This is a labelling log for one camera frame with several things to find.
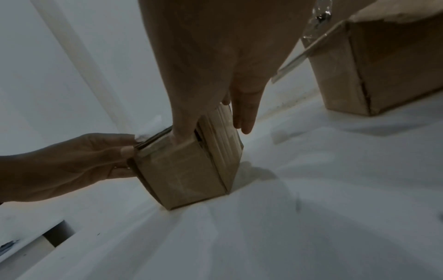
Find person's left hand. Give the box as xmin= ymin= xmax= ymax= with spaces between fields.
xmin=0 ymin=133 xmax=138 ymax=204

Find person's right hand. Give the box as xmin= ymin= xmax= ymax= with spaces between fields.
xmin=138 ymin=0 xmax=314 ymax=144

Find small brown cardboard box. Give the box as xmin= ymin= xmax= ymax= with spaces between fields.
xmin=127 ymin=102 xmax=245 ymax=211

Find clear packing tape strip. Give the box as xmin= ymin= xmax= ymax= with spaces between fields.
xmin=300 ymin=0 xmax=334 ymax=44

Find white pole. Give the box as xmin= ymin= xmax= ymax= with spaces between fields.
xmin=30 ymin=0 xmax=136 ymax=132

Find large brown cardboard box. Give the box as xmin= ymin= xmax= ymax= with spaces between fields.
xmin=271 ymin=0 xmax=443 ymax=117

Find white table cloth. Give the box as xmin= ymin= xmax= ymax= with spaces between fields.
xmin=0 ymin=90 xmax=443 ymax=280

